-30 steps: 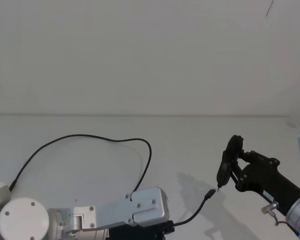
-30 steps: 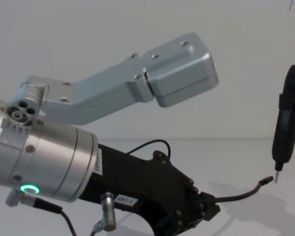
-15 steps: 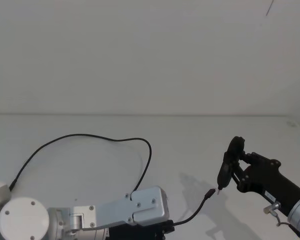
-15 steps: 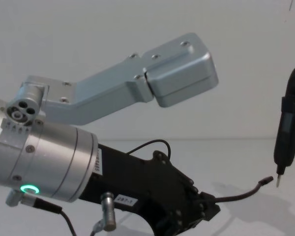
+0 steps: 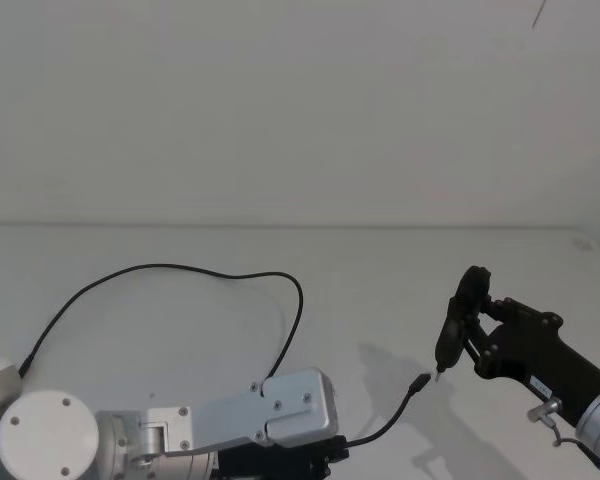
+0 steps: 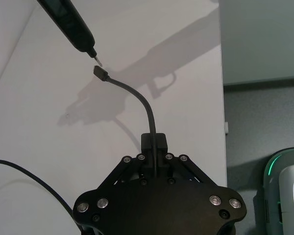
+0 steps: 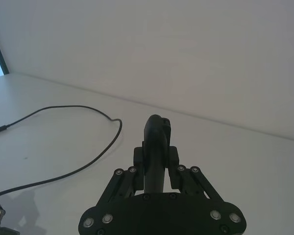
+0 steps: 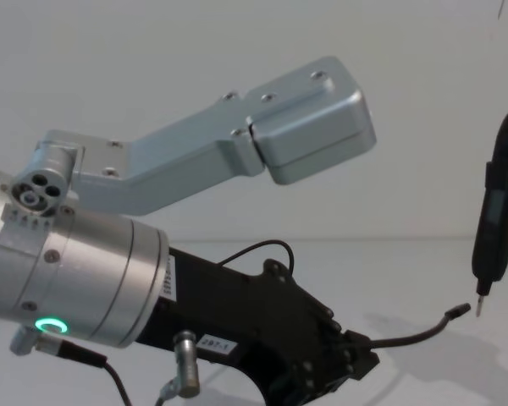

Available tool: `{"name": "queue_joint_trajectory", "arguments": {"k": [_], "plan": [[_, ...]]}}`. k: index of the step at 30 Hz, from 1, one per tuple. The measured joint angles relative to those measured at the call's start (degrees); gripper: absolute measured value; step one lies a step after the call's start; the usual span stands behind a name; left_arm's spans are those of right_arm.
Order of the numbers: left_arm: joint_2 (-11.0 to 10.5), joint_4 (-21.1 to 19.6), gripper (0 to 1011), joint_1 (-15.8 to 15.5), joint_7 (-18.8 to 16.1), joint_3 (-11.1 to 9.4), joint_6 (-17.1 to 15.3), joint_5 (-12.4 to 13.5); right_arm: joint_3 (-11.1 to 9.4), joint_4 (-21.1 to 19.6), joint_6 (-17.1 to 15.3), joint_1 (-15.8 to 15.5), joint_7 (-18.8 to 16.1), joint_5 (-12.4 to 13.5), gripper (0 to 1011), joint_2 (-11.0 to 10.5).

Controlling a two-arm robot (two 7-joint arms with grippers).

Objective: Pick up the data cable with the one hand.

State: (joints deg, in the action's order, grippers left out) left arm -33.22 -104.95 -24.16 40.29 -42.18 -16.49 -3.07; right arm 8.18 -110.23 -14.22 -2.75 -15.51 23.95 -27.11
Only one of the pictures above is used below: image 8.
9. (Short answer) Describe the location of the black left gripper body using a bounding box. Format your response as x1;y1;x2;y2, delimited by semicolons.
134;247;344;406

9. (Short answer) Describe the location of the white table cloth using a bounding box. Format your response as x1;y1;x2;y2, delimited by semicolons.
163;236;508;406

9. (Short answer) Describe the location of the black electric screwdriver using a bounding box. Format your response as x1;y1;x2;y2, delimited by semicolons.
471;111;508;318

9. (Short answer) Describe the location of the thin black flexible cable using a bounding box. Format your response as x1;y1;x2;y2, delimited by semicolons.
366;301;472;352

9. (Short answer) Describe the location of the thin dark looping cable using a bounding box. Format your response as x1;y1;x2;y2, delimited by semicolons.
219;239;296;272

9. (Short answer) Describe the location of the dark cable with black plug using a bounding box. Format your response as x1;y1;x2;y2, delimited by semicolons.
36;332;154;406

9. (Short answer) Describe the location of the silver plug connector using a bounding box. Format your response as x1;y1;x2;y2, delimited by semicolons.
157;329;202;406

